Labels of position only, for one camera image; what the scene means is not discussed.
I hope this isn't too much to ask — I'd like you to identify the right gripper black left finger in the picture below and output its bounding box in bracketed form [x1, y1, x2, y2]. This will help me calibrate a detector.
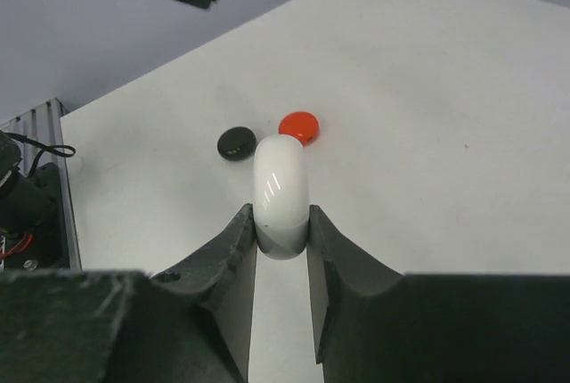
[1, 205, 257, 382]

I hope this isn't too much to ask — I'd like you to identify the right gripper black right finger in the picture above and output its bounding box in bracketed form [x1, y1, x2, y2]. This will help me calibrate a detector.
[306, 206, 569, 382]

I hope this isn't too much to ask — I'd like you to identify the white earbud charging case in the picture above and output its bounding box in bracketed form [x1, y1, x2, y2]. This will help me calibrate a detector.
[253, 134, 310, 260]

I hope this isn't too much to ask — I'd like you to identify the black earbud charging case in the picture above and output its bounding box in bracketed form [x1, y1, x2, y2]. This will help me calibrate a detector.
[216, 126, 257, 161]

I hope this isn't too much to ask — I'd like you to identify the red earbud charging case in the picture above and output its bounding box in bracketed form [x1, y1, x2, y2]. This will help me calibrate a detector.
[278, 111, 321, 146]

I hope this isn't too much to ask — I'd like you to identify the aluminium mounting rail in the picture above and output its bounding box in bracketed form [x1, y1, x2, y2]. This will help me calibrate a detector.
[1, 99, 81, 272]

